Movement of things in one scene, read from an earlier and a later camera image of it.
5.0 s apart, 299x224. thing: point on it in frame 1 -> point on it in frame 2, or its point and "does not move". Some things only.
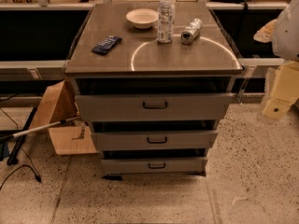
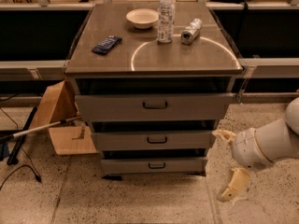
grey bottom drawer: (153, 165) does not move
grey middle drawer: (152, 140) does not move
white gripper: (287, 32) -> (249, 149)
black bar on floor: (12, 159) does not move
